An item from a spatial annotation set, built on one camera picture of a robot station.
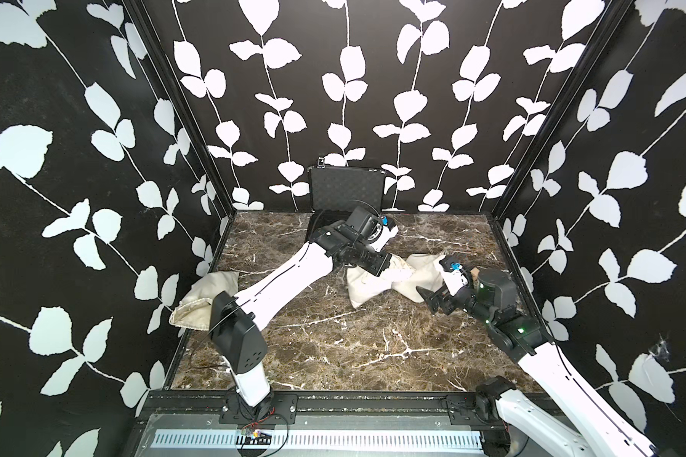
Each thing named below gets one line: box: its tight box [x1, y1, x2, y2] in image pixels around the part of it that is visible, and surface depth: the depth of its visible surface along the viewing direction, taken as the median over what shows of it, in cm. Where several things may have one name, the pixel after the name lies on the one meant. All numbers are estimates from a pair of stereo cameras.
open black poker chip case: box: [304, 157, 386, 242], surface depth 109 cm
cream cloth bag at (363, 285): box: [346, 263, 416, 308], surface depth 85 cm
